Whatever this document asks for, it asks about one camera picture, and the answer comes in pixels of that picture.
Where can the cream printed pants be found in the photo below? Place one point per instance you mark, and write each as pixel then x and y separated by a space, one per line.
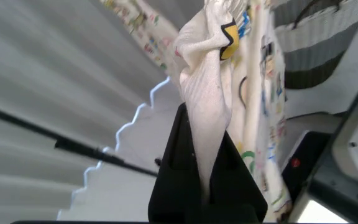
pixel 207 93

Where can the black clothes rack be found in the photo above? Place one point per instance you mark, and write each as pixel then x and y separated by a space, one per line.
pixel 85 151

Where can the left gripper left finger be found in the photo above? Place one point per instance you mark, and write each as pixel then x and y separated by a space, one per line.
pixel 176 174

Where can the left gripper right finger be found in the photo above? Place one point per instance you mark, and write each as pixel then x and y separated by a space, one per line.
pixel 235 193

